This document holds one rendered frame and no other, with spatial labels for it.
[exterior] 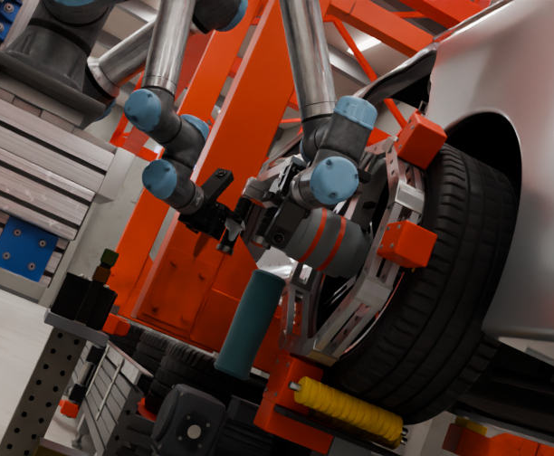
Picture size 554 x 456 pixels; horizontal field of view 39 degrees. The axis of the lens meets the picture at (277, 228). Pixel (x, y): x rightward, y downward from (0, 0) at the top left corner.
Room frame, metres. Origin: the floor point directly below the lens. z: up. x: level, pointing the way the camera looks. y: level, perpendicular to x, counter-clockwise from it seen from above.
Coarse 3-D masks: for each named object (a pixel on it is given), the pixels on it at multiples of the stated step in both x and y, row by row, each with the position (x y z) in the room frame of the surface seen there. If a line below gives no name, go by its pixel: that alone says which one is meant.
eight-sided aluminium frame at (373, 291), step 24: (384, 144) 1.74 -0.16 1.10; (408, 168) 1.68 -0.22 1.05; (408, 192) 1.57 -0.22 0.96; (384, 216) 1.59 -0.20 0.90; (408, 216) 1.58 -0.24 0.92; (384, 264) 1.61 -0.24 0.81; (288, 288) 2.04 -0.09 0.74; (360, 288) 1.57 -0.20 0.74; (384, 288) 1.57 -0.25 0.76; (288, 312) 1.97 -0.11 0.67; (336, 312) 1.64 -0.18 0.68; (360, 312) 1.63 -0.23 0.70; (288, 336) 1.89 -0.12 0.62; (312, 360) 1.74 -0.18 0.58; (336, 360) 1.71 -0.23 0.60
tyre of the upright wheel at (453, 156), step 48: (432, 192) 1.61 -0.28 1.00; (480, 192) 1.59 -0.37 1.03; (480, 240) 1.55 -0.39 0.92; (432, 288) 1.53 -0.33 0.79; (480, 288) 1.55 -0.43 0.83; (384, 336) 1.59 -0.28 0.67; (432, 336) 1.57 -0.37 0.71; (480, 336) 1.58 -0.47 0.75; (336, 384) 1.73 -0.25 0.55; (384, 384) 1.66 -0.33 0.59; (432, 384) 1.64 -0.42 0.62
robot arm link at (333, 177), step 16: (320, 160) 1.29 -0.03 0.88; (336, 160) 1.26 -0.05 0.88; (352, 160) 1.29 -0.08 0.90; (304, 176) 1.33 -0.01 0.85; (320, 176) 1.26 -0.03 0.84; (336, 176) 1.26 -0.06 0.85; (352, 176) 1.27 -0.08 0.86; (304, 192) 1.34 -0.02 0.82; (320, 192) 1.27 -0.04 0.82; (336, 192) 1.26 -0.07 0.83; (352, 192) 1.27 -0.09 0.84
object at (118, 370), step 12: (84, 348) 4.38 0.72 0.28; (108, 348) 3.27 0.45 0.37; (108, 360) 3.19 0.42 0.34; (120, 360) 2.71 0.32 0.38; (132, 360) 2.74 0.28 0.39; (96, 372) 3.28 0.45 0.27; (108, 372) 2.95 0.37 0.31; (120, 372) 2.82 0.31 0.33; (132, 372) 2.41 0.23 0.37; (144, 372) 2.31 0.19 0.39; (108, 384) 2.81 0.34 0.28; (120, 384) 2.52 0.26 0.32; (132, 384) 2.47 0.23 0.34; (120, 396) 2.41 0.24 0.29; (132, 396) 2.30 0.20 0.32; (132, 408) 2.30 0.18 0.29; (96, 420) 2.68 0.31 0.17
